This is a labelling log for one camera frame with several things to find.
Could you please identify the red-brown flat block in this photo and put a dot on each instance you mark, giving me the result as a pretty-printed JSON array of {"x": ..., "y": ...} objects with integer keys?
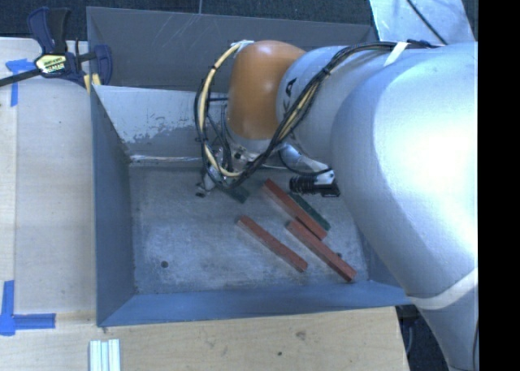
[
  {"x": 321, "y": 251},
  {"x": 272, "y": 242},
  {"x": 296, "y": 210}
]

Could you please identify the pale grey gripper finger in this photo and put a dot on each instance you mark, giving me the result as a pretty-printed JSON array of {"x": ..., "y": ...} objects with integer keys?
[{"x": 209, "y": 182}]

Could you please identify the dark green flat block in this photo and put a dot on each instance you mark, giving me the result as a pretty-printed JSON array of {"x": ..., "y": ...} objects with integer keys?
[
  {"x": 240, "y": 194},
  {"x": 316, "y": 212}
]

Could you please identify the grey metal bin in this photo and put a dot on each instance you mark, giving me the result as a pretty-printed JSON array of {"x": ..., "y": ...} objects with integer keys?
[{"x": 183, "y": 239}]

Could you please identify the black cylinder on white bracket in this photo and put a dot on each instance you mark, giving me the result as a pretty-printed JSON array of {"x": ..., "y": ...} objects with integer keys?
[{"x": 305, "y": 183}]

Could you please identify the pale wood flat board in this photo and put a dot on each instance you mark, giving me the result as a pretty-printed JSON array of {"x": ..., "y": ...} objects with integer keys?
[{"x": 53, "y": 199}]

